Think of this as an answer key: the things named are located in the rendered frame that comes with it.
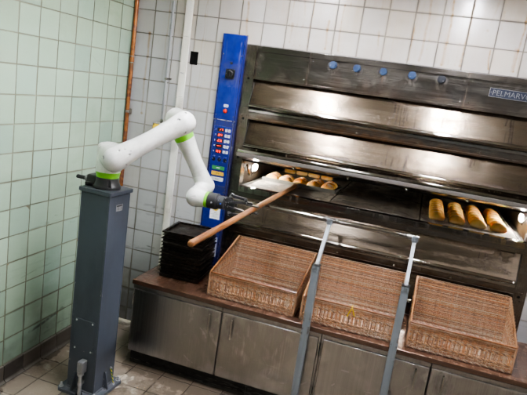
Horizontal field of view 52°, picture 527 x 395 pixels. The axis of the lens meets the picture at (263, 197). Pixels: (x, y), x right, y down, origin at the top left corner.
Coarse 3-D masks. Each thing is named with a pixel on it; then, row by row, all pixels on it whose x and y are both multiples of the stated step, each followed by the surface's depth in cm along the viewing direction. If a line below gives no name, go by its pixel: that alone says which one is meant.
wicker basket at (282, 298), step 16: (240, 240) 364; (256, 240) 360; (224, 256) 342; (240, 256) 362; (256, 256) 359; (272, 256) 357; (288, 256) 354; (304, 256) 351; (224, 272) 349; (240, 272) 362; (256, 272) 359; (272, 272) 356; (288, 272) 353; (304, 272) 350; (208, 288) 325; (224, 288) 337; (240, 288) 319; (256, 288) 316; (272, 288) 312; (288, 288) 352; (304, 288) 331; (256, 304) 317; (272, 304) 314; (288, 304) 327
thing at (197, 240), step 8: (280, 192) 345; (288, 192) 360; (264, 200) 316; (272, 200) 325; (256, 208) 297; (240, 216) 273; (224, 224) 253; (208, 232) 236; (216, 232) 244; (192, 240) 222; (200, 240) 227
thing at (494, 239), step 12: (252, 192) 360; (264, 192) 358; (276, 192) 358; (300, 204) 351; (312, 204) 349; (324, 204) 347; (336, 204) 349; (372, 216) 339; (384, 216) 336; (396, 216) 336; (420, 228) 331; (432, 228) 329; (444, 228) 327; (456, 228) 328; (480, 240) 322; (492, 240) 320; (504, 240) 318; (516, 240) 319
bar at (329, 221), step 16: (272, 208) 318; (288, 208) 316; (352, 224) 305; (416, 240) 295; (320, 256) 297; (400, 304) 281; (304, 320) 299; (400, 320) 283; (304, 336) 300; (304, 352) 302; (384, 384) 290
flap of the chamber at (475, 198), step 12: (240, 156) 344; (252, 156) 341; (300, 168) 339; (312, 168) 330; (324, 168) 329; (360, 180) 342; (372, 180) 322; (384, 180) 319; (432, 192) 317; (444, 192) 310; (456, 192) 308; (492, 204) 312; (504, 204) 301; (516, 204) 299
